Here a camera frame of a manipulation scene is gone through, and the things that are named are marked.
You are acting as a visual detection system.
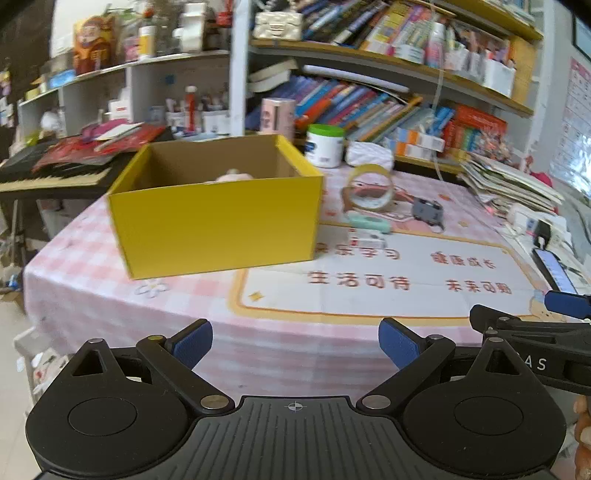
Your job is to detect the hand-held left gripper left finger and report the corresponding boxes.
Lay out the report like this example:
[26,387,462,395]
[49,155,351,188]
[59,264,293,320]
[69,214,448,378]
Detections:
[71,318,234,415]

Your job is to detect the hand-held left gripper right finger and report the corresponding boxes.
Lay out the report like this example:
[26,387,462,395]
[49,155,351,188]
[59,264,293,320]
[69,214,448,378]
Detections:
[355,318,527,412]

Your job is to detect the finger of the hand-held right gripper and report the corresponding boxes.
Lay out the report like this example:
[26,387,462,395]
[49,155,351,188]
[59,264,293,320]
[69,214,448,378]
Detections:
[469,305,591,334]
[544,291,591,320]

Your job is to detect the yellow cardboard box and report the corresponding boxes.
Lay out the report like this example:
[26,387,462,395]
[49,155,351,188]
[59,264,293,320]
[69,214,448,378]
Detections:
[107,135,324,280]

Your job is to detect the pink plush toy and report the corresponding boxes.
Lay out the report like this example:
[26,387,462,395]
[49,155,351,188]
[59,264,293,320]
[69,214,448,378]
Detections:
[205,168,254,184]

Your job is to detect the person's right hand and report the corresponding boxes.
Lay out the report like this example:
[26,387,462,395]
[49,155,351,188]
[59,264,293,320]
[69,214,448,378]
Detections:
[573,396,591,462]

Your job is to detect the smartphone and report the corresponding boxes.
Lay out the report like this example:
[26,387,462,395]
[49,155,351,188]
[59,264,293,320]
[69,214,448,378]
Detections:
[532,248,578,294]

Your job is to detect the white power strip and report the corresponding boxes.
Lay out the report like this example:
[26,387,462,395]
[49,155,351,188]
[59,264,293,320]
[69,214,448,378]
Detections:
[505,205,574,251]

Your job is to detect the pink checked tablecloth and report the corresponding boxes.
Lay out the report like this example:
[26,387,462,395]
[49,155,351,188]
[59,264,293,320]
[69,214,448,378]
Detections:
[23,161,580,393]

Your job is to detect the small white red-label box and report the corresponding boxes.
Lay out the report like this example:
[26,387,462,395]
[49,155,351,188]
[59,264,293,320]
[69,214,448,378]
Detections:
[348,231,387,253]

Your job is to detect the dark grey small device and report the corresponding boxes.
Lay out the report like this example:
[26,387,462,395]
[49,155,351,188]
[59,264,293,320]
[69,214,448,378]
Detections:
[412,198,446,232]

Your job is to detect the mint green small case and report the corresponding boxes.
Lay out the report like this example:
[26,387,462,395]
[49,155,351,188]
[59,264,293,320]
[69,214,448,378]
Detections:
[348,212,387,234]

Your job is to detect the stack of papers and booklets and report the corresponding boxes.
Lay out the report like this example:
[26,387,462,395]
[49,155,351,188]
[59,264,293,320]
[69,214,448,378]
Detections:
[459,152,566,216]

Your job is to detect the clear tape roll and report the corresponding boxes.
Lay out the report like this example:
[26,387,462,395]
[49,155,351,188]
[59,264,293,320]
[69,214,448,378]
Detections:
[342,164,394,214]

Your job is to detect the red boxed book set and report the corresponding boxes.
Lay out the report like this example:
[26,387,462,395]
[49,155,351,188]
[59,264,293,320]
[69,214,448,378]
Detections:
[444,104,509,161]

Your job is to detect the white quilted pouch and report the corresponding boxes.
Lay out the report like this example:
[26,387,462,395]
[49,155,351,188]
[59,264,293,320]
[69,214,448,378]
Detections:
[345,141,394,171]

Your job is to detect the orange and white cartons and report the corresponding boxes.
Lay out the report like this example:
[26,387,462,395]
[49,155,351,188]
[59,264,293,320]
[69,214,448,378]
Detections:
[383,124,447,158]

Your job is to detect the white jar green lid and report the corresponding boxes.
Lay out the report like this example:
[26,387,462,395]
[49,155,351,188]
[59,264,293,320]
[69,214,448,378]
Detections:
[305,124,346,169]

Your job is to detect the black piano keyboard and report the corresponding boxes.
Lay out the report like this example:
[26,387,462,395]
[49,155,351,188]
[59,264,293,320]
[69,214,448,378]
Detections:
[0,148,122,200]

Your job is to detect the pile of red packets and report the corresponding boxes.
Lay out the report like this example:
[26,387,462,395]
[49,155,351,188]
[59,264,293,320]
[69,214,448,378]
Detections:
[32,121,175,168]

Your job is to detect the group of white pen holders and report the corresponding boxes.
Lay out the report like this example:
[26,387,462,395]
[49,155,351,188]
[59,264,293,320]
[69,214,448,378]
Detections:
[164,85,232,138]

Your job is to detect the pink cylinder container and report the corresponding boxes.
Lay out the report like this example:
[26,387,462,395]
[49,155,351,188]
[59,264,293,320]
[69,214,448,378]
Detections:
[261,98,296,149]

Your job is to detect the row of leaning thick books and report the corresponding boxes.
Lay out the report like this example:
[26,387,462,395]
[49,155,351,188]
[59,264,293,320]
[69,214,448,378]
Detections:
[246,76,455,145]

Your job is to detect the white desk organizer with pens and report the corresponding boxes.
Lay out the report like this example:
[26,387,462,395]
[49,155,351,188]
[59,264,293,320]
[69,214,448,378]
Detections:
[455,25,518,99]

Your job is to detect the white shelf unit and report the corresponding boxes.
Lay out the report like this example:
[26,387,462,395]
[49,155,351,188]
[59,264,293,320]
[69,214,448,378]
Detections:
[16,50,232,141]

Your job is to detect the pastel spray bottle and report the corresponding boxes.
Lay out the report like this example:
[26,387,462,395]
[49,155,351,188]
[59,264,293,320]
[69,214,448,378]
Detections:
[425,21,447,68]

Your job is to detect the wooden bookshelf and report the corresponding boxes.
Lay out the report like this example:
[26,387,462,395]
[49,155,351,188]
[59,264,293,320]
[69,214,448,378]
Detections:
[228,0,546,175]

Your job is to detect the white bottle yellow label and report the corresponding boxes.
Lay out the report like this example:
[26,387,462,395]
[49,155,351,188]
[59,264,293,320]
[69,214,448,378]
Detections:
[139,25,158,60]

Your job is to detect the fortune god paper figure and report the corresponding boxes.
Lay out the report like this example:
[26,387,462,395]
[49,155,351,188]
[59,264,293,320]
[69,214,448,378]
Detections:
[73,15,117,75]

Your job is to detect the white ribbon rolls holder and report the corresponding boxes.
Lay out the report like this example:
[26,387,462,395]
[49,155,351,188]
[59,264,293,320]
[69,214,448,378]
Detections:
[172,2,206,52]

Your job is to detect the row of slim colourful books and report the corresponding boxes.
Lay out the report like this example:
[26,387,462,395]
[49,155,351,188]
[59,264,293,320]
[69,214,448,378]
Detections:
[295,0,455,54]

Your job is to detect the wall chart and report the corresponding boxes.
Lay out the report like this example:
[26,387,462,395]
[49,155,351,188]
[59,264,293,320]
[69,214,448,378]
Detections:
[549,58,591,200]

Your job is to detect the white cable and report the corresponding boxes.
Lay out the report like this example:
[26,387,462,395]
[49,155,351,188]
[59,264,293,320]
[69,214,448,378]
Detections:
[431,69,448,182]

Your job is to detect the white quilted pearl-handle handbag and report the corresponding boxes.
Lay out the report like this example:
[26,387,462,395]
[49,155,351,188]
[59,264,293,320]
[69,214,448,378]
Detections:
[254,0,304,41]

